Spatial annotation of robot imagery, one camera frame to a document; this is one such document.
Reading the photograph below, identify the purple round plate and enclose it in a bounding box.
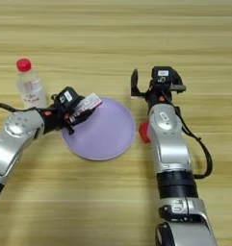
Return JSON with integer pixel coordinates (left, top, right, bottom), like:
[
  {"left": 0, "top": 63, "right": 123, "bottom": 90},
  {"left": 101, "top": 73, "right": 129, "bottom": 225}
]
[{"left": 61, "top": 96, "right": 137, "bottom": 161}]

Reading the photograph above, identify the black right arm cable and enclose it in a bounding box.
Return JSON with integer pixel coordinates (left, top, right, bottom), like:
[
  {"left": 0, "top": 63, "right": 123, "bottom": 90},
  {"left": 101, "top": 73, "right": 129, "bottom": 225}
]
[{"left": 171, "top": 102, "right": 214, "bottom": 181}]

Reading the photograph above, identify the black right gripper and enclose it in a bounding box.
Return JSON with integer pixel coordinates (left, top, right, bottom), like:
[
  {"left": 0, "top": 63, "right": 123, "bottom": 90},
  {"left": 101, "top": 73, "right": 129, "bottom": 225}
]
[{"left": 130, "top": 67, "right": 188, "bottom": 110}]

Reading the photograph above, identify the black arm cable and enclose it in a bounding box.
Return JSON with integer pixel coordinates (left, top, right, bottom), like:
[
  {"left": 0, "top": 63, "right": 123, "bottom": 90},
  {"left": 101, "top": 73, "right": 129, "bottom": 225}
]
[
  {"left": 0, "top": 102, "right": 41, "bottom": 113},
  {"left": 171, "top": 102, "right": 214, "bottom": 181}
]

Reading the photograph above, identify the clear bottle with red cap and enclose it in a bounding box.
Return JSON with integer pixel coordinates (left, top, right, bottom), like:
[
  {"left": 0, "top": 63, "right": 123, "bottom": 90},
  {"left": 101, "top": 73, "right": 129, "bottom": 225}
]
[{"left": 15, "top": 58, "right": 49, "bottom": 110}]

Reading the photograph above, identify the red cube block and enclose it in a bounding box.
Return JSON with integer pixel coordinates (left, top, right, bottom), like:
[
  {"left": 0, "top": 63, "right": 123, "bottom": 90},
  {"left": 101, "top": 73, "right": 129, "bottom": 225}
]
[{"left": 138, "top": 122, "right": 152, "bottom": 144}]

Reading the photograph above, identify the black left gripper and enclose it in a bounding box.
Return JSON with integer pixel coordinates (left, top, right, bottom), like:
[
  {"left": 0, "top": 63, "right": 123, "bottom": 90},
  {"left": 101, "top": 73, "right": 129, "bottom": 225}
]
[{"left": 39, "top": 94, "right": 97, "bottom": 135}]

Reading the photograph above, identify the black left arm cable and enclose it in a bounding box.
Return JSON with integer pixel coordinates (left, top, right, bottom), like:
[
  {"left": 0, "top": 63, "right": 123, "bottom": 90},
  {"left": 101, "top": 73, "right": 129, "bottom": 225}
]
[{"left": 0, "top": 102, "right": 41, "bottom": 113}]

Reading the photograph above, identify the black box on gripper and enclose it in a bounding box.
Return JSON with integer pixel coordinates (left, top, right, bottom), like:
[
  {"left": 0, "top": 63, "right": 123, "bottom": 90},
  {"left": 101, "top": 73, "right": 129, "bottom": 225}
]
[
  {"left": 52, "top": 86, "right": 80, "bottom": 110},
  {"left": 151, "top": 65, "right": 182, "bottom": 88}
]

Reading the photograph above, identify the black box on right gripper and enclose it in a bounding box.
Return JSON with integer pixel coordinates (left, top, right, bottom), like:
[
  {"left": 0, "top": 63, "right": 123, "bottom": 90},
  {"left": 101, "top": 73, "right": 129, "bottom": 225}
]
[{"left": 151, "top": 65, "right": 182, "bottom": 88}]

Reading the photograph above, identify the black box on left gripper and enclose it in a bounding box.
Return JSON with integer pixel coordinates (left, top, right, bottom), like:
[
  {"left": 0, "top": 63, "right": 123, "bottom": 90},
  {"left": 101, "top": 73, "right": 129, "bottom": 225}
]
[{"left": 52, "top": 86, "right": 80, "bottom": 110}]

